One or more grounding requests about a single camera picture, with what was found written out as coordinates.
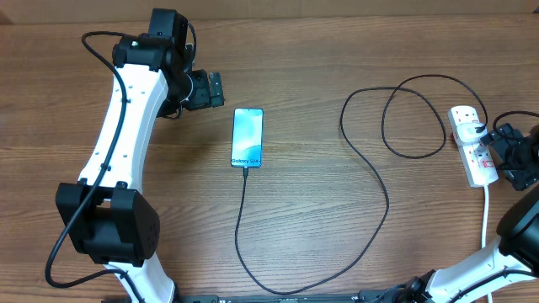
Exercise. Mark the white power strip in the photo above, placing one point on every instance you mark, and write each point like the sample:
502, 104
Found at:
476, 158

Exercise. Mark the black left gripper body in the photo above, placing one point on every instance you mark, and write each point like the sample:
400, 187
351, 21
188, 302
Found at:
200, 96

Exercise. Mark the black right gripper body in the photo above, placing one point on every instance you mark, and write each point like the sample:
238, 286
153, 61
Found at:
520, 159

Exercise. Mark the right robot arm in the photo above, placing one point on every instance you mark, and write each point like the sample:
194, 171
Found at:
512, 256

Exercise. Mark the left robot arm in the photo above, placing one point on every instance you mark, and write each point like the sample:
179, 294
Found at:
105, 214

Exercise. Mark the Galaxy smartphone blue screen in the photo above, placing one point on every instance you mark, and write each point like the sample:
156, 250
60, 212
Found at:
247, 137

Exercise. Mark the white charger adapter plug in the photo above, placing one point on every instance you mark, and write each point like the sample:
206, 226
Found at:
469, 133

